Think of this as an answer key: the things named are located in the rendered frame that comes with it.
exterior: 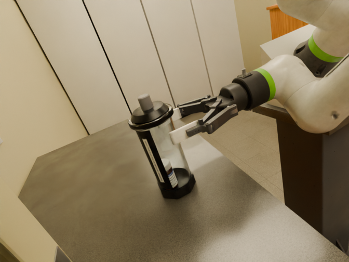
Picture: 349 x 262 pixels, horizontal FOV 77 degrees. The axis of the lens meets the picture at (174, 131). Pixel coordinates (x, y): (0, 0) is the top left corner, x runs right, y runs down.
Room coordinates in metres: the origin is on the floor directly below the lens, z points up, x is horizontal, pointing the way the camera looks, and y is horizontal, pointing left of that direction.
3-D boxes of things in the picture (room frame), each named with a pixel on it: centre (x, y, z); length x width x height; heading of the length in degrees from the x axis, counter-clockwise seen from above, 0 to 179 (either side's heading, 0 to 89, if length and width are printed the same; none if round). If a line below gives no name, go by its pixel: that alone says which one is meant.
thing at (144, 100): (0.48, 0.04, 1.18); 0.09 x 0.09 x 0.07
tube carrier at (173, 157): (0.48, 0.04, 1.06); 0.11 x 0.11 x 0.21
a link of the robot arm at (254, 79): (0.54, -0.22, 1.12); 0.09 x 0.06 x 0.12; 12
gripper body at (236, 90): (0.52, -0.15, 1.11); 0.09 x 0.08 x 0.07; 102
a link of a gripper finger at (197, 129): (0.42, -0.05, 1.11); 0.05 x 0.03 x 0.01; 102
